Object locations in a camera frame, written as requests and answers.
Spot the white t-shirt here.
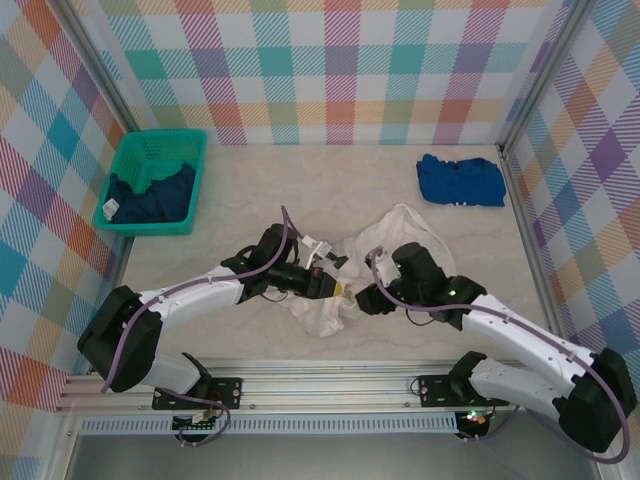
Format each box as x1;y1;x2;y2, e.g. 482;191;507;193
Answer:
282;202;457;339

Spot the teal plastic basket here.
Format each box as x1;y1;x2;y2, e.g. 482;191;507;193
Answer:
93;128;209;238

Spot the folded blue t-shirt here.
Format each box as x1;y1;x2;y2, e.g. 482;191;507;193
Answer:
415;153;506;208

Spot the navy t-shirt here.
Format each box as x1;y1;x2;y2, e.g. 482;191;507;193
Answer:
102;162;197;224

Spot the small circuit board with lights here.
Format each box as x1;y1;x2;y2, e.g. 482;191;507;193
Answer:
458;409;494;431

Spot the grey metal panel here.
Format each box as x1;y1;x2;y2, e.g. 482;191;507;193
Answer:
64;433;601;480

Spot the small green circuit board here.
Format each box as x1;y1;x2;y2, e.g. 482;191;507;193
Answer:
172;412;221;434

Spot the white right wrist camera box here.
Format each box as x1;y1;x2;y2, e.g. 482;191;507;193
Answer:
372;247;401;289

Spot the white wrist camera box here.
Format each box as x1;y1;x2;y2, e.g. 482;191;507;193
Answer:
299;238;335;271
372;247;401;289

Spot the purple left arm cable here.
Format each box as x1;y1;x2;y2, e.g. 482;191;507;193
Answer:
99;204;306;447

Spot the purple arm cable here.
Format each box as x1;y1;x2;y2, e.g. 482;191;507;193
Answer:
363;247;632;464
99;204;306;447

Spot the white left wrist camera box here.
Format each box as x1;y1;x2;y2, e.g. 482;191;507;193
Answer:
299;238;335;271

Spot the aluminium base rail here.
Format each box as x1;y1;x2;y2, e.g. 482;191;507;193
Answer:
54;357;606;414

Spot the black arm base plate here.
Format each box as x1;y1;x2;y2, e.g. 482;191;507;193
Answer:
151;377;245;411
417;372;511;409

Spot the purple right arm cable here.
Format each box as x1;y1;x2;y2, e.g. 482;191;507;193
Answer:
363;247;632;464

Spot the white slotted cable duct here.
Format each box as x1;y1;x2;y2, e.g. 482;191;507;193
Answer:
78;417;460;435

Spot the aluminium side rail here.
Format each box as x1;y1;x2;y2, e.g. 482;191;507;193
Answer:
88;234;134;374

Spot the aluminium frame post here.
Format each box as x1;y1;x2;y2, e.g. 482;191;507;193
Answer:
498;0;595;152
53;0;146;135

